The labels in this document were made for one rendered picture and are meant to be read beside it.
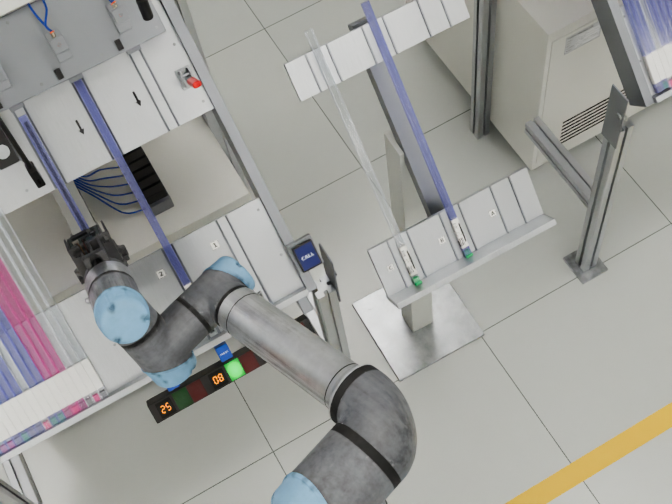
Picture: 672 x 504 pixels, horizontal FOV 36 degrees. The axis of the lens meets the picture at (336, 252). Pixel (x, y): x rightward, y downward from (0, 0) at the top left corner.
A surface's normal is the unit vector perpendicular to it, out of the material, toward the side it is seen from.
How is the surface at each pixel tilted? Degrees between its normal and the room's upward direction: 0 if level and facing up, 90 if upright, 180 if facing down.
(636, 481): 0
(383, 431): 15
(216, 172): 0
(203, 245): 42
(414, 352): 0
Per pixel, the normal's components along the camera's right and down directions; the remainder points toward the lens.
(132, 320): 0.36, 0.37
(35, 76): 0.26, 0.15
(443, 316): -0.10, -0.47
